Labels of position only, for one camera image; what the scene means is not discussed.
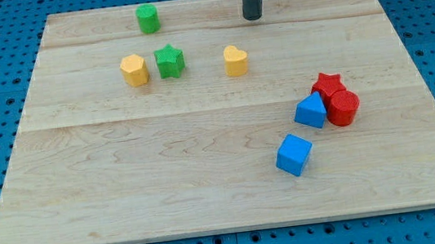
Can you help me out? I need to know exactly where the blue triangle block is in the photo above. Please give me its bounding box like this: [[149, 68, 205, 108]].
[[294, 92, 326, 129]]

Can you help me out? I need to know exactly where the yellow hexagon block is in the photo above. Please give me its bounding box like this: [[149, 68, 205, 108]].
[[120, 54, 150, 87]]

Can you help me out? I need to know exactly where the red star block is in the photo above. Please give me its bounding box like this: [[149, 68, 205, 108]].
[[310, 73, 347, 108]]

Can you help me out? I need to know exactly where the green cylinder block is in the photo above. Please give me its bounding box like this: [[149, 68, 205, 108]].
[[135, 3, 161, 34]]

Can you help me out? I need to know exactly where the red cylinder block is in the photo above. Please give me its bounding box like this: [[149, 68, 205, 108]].
[[327, 90, 360, 126]]

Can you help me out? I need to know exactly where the green star block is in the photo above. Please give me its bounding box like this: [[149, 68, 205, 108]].
[[153, 44, 185, 79]]

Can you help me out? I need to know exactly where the wooden board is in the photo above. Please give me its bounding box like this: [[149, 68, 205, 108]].
[[0, 0, 435, 244]]

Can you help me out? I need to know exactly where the blue cube block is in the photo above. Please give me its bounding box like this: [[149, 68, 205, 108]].
[[276, 134, 313, 177]]

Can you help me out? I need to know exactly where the yellow heart block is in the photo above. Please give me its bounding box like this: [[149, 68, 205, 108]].
[[223, 45, 248, 77]]

